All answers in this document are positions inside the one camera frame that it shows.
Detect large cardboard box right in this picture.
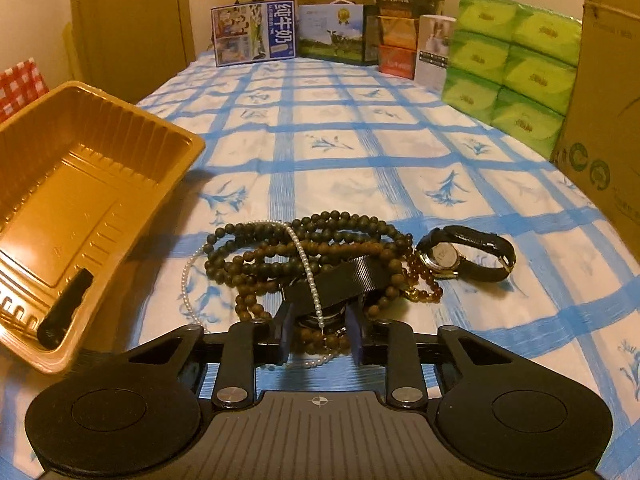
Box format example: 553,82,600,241
552,0,639,254

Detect white pearl necklace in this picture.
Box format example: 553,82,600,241
180,219,342,370

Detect dark green bead necklace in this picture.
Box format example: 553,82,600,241
202,210,414,291

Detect brown wooden door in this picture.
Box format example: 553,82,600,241
70,0,195,104

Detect cow picture milk box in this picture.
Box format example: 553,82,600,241
297,0,380,66

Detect amber bead bracelet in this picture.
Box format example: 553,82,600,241
401,253,445,305

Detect green tissue pack bundle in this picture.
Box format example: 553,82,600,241
442,0,582,158

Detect red gift box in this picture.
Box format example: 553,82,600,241
378,44,416,79

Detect orange gift box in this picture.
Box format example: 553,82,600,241
378,15,419,51

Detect white portrait box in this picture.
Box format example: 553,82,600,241
414,14,456,94

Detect blue milk carton box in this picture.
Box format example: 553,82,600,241
210,0,297,67

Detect red white checked cloth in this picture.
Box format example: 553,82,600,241
0,58,49,122

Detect blue white checked bedsheet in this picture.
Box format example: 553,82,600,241
0,50,640,480

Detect gold plastic tray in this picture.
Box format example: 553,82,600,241
1,81,205,374

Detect black bag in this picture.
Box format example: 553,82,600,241
234,0,262,6

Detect dark top gift box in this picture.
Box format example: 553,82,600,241
375,0,444,18

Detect brown wooden bead necklace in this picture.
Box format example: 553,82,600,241
233,238,411,356

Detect gold case black wristwatch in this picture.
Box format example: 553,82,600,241
416,226,516,283

